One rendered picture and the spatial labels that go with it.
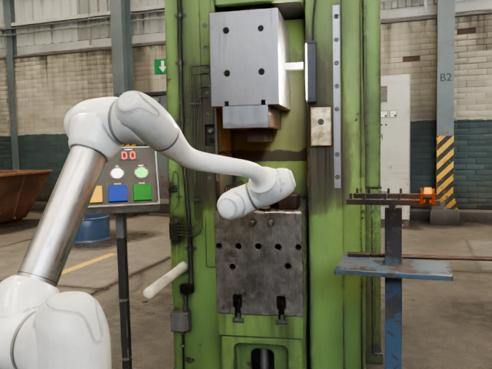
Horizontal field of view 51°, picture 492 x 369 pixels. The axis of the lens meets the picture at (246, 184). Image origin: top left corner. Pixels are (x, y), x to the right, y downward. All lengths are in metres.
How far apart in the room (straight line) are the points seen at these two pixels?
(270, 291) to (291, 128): 0.89
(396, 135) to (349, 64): 5.09
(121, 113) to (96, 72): 8.46
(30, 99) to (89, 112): 9.22
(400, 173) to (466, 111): 1.38
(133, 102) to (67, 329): 0.58
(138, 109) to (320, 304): 1.40
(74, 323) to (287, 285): 1.22
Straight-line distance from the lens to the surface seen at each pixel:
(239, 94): 2.23
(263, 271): 2.21
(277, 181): 1.76
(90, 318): 1.19
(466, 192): 8.08
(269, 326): 2.28
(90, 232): 6.77
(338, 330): 2.47
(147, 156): 2.28
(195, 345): 2.61
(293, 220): 2.15
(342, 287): 2.40
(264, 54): 2.23
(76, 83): 10.07
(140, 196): 2.18
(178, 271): 2.38
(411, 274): 1.88
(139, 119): 1.38
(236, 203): 1.76
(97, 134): 1.46
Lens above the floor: 1.20
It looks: 5 degrees down
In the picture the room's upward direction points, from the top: 1 degrees counter-clockwise
